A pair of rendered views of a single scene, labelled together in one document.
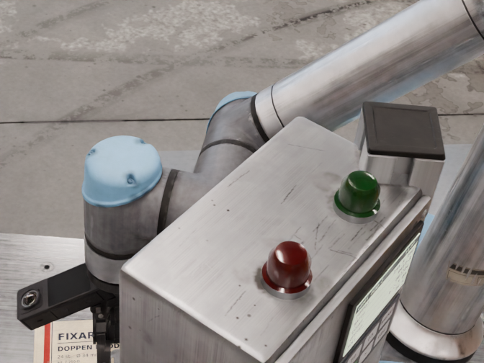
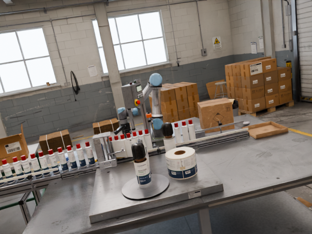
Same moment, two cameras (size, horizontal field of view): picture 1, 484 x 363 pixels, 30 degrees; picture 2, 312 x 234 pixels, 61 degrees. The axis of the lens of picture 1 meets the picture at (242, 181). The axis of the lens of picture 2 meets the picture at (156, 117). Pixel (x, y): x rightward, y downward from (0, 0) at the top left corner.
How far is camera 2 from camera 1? 1.90 m
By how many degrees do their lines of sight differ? 30
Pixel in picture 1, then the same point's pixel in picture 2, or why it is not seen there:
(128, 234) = (123, 115)
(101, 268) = (121, 121)
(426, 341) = (156, 115)
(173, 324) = (125, 87)
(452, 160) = not seen: hidden behind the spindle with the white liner
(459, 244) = (154, 102)
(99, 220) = (120, 114)
